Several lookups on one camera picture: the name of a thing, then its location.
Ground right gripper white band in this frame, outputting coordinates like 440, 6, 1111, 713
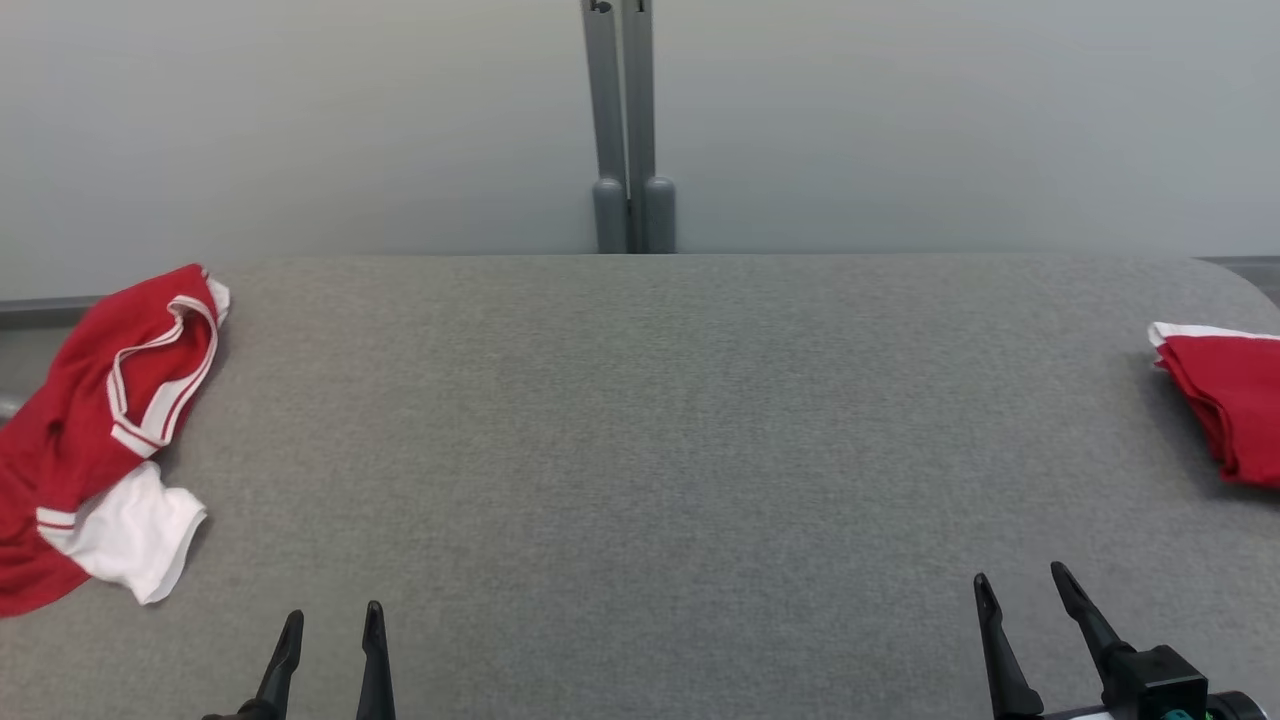
972, 561, 1137, 720

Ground black round right gripper motor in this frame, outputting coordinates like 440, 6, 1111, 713
1205, 690, 1274, 720

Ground red basketball jersey white sleeves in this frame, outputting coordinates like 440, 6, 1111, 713
0, 263, 232, 619

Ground red shorts with white stripe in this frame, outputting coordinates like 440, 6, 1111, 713
1147, 321, 1280, 492

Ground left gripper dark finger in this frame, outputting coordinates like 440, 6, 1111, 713
356, 600, 398, 720
254, 610, 306, 720

